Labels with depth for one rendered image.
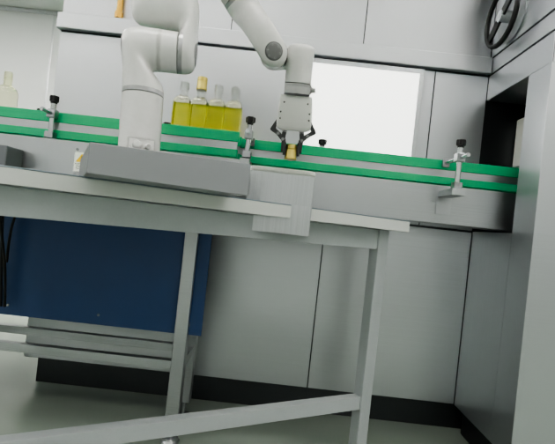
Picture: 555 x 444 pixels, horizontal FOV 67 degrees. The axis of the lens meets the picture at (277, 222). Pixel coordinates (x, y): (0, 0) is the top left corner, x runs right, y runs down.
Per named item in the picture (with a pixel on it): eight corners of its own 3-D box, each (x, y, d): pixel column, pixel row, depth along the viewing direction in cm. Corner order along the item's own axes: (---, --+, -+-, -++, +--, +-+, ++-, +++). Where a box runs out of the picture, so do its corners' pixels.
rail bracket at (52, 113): (58, 141, 128) (63, 98, 128) (45, 136, 121) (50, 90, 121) (46, 139, 128) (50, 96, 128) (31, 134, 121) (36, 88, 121)
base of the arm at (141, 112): (172, 160, 93) (176, 91, 93) (111, 152, 88) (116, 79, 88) (161, 166, 107) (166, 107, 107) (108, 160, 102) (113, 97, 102)
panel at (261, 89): (412, 162, 156) (422, 72, 156) (415, 161, 153) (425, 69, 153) (173, 136, 157) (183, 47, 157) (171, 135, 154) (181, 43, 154)
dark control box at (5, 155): (21, 177, 126) (24, 150, 126) (3, 174, 118) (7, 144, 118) (-6, 174, 126) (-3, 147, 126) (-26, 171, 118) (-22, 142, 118)
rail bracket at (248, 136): (253, 163, 137) (257, 126, 137) (249, 155, 120) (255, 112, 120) (244, 162, 137) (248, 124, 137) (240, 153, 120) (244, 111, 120)
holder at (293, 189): (305, 210, 135) (307, 186, 135) (312, 206, 108) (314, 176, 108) (253, 204, 135) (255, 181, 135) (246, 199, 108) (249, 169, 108)
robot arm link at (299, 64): (261, 37, 112) (262, 42, 121) (257, 78, 115) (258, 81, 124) (316, 42, 112) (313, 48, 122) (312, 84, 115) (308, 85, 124)
